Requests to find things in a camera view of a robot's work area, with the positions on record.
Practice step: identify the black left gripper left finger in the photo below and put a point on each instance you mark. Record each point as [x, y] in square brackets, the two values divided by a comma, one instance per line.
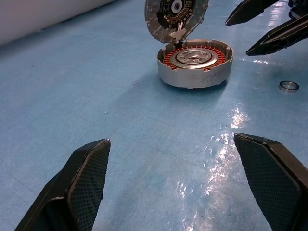
[84, 183]

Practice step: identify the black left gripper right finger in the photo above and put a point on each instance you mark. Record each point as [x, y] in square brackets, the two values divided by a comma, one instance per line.
[274, 183]

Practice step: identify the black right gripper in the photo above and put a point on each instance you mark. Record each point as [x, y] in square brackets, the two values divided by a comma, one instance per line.
[299, 8]

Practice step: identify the silver motor base copper windings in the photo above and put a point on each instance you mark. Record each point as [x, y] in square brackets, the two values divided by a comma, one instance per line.
[192, 79]

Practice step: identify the grey round disc object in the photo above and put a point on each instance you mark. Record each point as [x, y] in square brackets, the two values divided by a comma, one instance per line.
[154, 24]

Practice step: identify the blue table cover sheet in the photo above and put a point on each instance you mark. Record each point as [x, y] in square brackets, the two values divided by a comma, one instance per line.
[96, 96]

